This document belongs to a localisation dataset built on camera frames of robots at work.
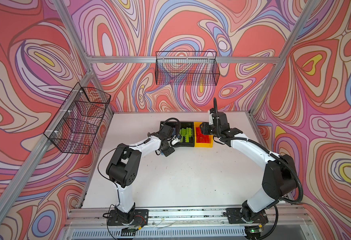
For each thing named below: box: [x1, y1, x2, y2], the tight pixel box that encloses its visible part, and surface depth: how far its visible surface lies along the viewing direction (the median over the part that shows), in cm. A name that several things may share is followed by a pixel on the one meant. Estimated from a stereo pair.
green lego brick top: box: [179, 127, 193, 143], surface depth 106 cm
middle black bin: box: [174, 121, 195, 147], surface depth 105 cm
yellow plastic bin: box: [194, 122, 214, 148], surface depth 100 cm
